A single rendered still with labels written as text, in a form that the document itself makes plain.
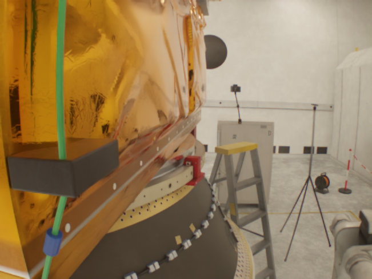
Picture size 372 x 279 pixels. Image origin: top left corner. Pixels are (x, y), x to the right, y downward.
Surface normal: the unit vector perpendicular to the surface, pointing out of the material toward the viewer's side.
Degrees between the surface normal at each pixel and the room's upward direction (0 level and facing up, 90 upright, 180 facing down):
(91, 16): 102
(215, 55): 90
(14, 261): 90
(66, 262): 90
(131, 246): 62
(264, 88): 90
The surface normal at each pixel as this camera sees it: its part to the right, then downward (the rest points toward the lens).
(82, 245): 0.99, 0.03
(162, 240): 0.71, -0.37
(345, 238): -0.31, 0.16
